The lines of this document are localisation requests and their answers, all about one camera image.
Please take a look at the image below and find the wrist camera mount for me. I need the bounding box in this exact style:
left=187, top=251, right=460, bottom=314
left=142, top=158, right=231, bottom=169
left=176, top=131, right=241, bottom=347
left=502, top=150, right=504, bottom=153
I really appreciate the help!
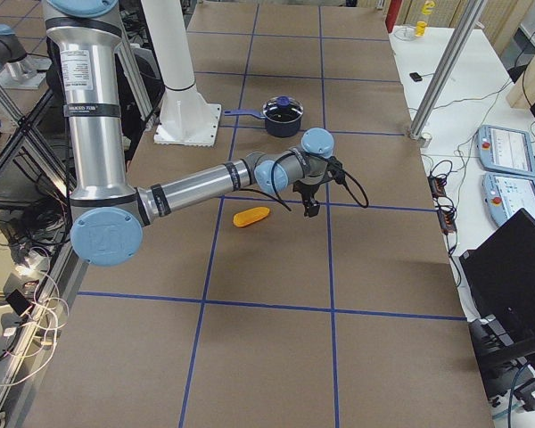
left=325, top=156, right=346, bottom=185

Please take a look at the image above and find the small black device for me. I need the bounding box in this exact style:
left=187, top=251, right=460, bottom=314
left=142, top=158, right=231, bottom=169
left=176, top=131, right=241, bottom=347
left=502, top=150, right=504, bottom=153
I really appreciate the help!
left=409, top=72, right=423, bottom=82

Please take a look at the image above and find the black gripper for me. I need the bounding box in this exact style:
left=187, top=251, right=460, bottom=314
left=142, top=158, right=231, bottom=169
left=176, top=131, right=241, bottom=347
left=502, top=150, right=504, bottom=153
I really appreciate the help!
left=292, top=180, right=322, bottom=218

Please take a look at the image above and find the lower teach pendant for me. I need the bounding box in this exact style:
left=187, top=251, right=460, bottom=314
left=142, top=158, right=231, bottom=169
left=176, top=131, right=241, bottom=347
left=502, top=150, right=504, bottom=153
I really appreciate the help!
left=482, top=172, right=535, bottom=226

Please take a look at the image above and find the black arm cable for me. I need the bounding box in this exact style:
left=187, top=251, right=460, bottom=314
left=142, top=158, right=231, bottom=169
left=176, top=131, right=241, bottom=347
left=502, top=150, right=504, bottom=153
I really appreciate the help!
left=267, top=151, right=370, bottom=211

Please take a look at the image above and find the yellow plastic corn cob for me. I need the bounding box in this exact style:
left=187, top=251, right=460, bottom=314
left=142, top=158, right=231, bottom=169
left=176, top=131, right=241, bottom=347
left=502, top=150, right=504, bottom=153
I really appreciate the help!
left=233, top=207, right=270, bottom=228

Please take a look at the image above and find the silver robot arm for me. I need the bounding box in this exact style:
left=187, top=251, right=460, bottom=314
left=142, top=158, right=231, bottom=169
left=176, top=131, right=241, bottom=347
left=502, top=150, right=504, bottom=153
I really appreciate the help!
left=43, top=1, right=334, bottom=267

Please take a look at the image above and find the black laptop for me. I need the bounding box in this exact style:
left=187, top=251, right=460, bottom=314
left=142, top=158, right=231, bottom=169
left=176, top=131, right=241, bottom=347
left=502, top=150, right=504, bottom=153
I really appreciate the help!
left=458, top=207, right=535, bottom=340

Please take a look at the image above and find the upper teach pendant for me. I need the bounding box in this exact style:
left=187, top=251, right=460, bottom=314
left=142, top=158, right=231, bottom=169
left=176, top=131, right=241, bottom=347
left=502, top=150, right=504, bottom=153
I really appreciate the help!
left=474, top=124, right=535, bottom=177

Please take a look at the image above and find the white camera mast base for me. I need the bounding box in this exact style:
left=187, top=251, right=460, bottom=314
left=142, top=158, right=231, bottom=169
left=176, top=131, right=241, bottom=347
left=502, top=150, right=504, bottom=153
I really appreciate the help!
left=142, top=0, right=221, bottom=147

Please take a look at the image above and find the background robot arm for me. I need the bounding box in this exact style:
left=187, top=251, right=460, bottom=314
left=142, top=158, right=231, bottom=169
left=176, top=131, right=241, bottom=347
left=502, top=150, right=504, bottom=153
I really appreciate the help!
left=0, top=24, right=52, bottom=90

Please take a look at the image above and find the aluminium frame post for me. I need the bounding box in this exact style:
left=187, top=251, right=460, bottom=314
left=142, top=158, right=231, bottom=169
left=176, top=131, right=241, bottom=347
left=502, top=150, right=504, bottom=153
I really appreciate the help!
left=408, top=0, right=487, bottom=148

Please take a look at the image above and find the orange black usb hub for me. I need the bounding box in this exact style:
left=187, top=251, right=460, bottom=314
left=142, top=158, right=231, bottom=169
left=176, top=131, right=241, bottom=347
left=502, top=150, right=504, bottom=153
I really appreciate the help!
left=428, top=176, right=457, bottom=235

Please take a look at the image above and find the teach pendant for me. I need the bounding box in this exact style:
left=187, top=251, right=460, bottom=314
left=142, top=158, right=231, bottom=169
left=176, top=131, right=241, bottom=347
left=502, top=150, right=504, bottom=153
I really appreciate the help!
left=482, top=172, right=535, bottom=226
left=474, top=124, right=535, bottom=177

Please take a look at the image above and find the dark blue saucepan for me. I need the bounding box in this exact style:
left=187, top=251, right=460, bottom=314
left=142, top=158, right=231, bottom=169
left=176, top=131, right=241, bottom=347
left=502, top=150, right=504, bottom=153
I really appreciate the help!
left=224, top=95, right=304, bottom=137

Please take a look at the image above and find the yellow spring toy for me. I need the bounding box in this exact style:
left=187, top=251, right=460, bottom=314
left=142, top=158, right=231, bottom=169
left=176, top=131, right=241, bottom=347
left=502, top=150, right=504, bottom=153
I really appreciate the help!
left=415, top=21, right=428, bottom=37

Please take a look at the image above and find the glass pot lid blue knob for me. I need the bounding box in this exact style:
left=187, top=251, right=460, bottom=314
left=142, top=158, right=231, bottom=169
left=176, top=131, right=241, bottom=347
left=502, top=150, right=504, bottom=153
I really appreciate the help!
left=262, top=95, right=304, bottom=123

